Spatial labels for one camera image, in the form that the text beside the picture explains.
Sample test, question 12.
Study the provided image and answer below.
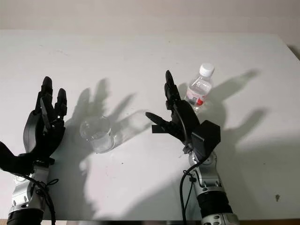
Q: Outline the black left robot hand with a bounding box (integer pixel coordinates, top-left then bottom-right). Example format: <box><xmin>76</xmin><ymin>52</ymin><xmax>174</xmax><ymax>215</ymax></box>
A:
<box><xmin>20</xmin><ymin>76</ymin><xmax>68</xmax><ymax>162</ymax></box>

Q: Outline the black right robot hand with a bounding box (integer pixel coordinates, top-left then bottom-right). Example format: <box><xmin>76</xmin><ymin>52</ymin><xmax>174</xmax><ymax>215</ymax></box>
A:
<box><xmin>145</xmin><ymin>70</ymin><xmax>201</xmax><ymax>146</ymax></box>

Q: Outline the clear water bottle red label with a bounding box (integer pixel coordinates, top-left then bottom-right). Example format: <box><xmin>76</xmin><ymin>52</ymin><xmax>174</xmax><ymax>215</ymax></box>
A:
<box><xmin>185</xmin><ymin>63</ymin><xmax>215</xmax><ymax>113</ymax></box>

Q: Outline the clear plastic cup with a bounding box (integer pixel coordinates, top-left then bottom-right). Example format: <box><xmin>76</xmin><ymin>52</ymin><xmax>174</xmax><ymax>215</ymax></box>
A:
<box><xmin>79</xmin><ymin>116</ymin><xmax>116</xmax><ymax>154</ymax></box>

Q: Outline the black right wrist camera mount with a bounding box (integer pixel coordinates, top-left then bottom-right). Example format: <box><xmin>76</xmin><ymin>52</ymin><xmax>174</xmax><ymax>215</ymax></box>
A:
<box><xmin>190</xmin><ymin>120</ymin><xmax>222</xmax><ymax>163</ymax></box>

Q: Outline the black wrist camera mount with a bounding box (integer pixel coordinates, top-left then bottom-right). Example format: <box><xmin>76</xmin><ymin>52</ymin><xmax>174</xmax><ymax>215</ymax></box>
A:
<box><xmin>0</xmin><ymin>140</ymin><xmax>56</xmax><ymax>176</ymax></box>
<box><xmin>190</xmin><ymin>120</ymin><xmax>222</xmax><ymax>163</ymax></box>

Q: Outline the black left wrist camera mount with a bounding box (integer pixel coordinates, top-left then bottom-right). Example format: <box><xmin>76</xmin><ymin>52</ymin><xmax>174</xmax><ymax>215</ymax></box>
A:
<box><xmin>0</xmin><ymin>140</ymin><xmax>56</xmax><ymax>176</ymax></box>

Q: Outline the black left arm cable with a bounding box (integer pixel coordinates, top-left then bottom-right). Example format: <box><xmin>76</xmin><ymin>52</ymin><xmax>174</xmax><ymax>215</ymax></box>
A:
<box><xmin>22</xmin><ymin>172</ymin><xmax>60</xmax><ymax>225</ymax></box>

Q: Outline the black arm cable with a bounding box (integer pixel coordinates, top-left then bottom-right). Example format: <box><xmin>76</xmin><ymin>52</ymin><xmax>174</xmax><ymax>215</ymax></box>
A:
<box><xmin>22</xmin><ymin>172</ymin><xmax>60</xmax><ymax>225</ymax></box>
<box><xmin>180</xmin><ymin>163</ymin><xmax>200</xmax><ymax>225</ymax></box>

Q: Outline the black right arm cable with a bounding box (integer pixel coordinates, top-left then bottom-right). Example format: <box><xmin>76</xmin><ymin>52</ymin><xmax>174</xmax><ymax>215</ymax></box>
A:
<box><xmin>180</xmin><ymin>163</ymin><xmax>200</xmax><ymax>225</ymax></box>

